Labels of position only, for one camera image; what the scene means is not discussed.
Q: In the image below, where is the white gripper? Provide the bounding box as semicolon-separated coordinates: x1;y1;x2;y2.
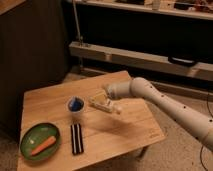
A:
94;82;131;104

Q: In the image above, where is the clear plastic bottle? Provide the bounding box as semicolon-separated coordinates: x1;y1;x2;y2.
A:
89;97;122;114

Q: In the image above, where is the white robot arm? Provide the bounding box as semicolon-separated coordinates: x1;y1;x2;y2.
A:
102;77;213;152

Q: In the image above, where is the metal pole stand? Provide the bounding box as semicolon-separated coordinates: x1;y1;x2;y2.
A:
72;0;84;72

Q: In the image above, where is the wooden table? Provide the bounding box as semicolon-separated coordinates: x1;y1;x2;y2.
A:
17;71;165;171

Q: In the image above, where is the black white striped block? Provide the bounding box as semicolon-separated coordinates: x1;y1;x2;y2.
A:
71;124;84;155

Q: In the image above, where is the orange carrot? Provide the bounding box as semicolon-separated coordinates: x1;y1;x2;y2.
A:
31;136;56;156

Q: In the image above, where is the green plate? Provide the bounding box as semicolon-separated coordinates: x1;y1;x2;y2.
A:
20;123;61;162

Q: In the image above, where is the black handle on shelf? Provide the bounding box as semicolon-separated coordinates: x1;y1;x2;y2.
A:
168;57;198;67

